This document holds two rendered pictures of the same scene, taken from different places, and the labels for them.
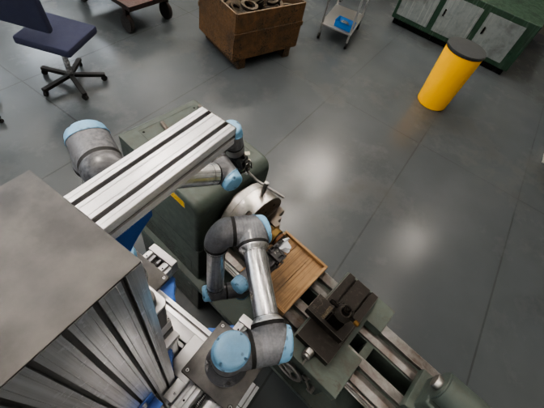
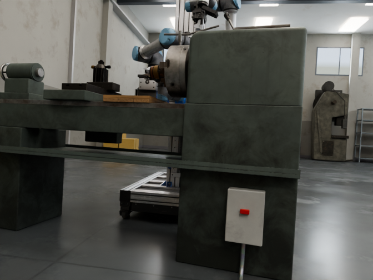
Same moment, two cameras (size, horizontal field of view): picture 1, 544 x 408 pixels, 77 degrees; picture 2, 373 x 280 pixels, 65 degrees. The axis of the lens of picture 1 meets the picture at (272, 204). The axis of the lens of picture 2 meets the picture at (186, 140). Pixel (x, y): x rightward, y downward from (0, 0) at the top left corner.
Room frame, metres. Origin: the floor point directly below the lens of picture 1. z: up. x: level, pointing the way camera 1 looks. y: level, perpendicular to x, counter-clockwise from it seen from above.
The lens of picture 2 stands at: (2.74, -0.28, 0.69)
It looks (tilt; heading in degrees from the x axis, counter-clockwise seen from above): 1 degrees down; 167
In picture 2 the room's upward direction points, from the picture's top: 3 degrees clockwise
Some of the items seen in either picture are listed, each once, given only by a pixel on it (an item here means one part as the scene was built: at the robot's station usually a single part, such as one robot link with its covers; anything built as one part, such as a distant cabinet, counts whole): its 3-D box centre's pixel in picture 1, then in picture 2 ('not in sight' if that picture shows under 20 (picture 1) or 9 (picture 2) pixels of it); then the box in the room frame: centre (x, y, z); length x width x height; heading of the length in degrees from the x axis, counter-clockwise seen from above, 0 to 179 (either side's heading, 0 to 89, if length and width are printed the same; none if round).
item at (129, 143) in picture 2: not in sight; (122, 140); (-6.39, -0.13, 0.41); 1.46 x 1.11 x 0.82; 158
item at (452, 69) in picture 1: (448, 76); not in sight; (4.31, -1.64, 0.38); 0.47 x 0.47 x 0.77
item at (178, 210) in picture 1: (196, 172); (246, 75); (1.14, 0.44, 1.06); 0.59 x 0.48 x 0.39; 61
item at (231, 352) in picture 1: (231, 352); (154, 57); (0.27, -0.02, 1.33); 0.13 x 0.12 x 0.14; 116
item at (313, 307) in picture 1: (329, 317); (103, 86); (0.61, -0.40, 1.00); 0.20 x 0.10 x 0.05; 61
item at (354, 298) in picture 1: (338, 316); (94, 92); (0.65, -0.46, 0.95); 0.43 x 0.18 x 0.04; 151
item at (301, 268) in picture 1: (284, 269); (139, 102); (0.83, -0.16, 0.88); 0.36 x 0.30 x 0.04; 151
